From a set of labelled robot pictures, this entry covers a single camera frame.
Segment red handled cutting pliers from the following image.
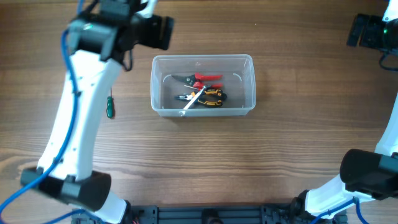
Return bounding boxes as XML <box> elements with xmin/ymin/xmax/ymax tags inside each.
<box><xmin>171</xmin><ymin>73</ymin><xmax>223</xmax><ymax>89</ymax></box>

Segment small silver wrench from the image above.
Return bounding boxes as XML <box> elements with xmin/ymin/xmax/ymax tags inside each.
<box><xmin>176</xmin><ymin>85</ymin><xmax>208</xmax><ymax>117</ymax></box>

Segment orange black pliers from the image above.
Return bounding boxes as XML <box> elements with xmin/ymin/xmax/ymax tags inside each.
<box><xmin>175</xmin><ymin>88</ymin><xmax>227</xmax><ymax>108</ymax></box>

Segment green handled screwdriver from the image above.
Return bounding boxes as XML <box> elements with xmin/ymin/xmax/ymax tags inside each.
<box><xmin>106</xmin><ymin>88</ymin><xmax>116</xmax><ymax>119</ymax></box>

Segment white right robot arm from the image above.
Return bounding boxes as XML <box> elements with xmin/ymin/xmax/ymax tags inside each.
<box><xmin>289</xmin><ymin>14</ymin><xmax>397</xmax><ymax>223</ymax></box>

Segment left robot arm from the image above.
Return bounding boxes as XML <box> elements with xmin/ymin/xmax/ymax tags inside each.
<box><xmin>21</xmin><ymin>1</ymin><xmax>174</xmax><ymax>223</ymax></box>

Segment clear plastic container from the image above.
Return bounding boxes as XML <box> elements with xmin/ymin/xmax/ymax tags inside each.
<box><xmin>150</xmin><ymin>54</ymin><xmax>256</xmax><ymax>117</ymax></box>

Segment blue left camera cable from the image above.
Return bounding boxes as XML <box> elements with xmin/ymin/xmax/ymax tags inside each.
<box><xmin>0</xmin><ymin>0</ymin><xmax>103</xmax><ymax>224</ymax></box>

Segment blue camera cable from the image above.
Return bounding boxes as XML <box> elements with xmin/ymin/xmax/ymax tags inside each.
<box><xmin>309</xmin><ymin>195</ymin><xmax>371</xmax><ymax>224</ymax></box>
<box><xmin>0</xmin><ymin>0</ymin><xmax>103</xmax><ymax>224</ymax></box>

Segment blue right camera cable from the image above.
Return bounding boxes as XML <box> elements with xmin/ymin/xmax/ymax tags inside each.
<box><xmin>309</xmin><ymin>195</ymin><xmax>371</xmax><ymax>224</ymax></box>

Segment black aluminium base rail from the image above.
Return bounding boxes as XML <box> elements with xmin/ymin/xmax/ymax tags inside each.
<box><xmin>130</xmin><ymin>203</ymin><xmax>315</xmax><ymax>224</ymax></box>

